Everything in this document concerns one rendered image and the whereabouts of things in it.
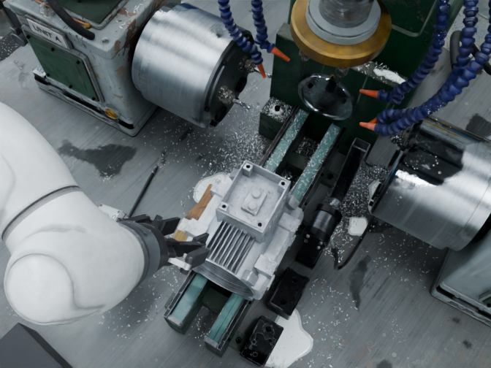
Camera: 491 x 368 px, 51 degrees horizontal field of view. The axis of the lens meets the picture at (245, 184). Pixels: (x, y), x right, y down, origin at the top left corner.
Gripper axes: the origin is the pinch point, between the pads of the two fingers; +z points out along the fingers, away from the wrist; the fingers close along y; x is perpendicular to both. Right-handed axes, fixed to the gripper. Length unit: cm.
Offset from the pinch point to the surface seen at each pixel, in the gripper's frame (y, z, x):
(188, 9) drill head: 29, 27, -38
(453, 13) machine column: -23, 25, -59
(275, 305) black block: -18.2, 31.2, 12.9
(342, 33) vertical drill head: -8.2, 5.9, -42.6
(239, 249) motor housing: -8.0, 11.5, 0.4
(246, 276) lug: -11.8, 9.9, 3.9
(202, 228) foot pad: 0.8, 13.3, 0.8
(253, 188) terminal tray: -4.7, 14.1, -11.0
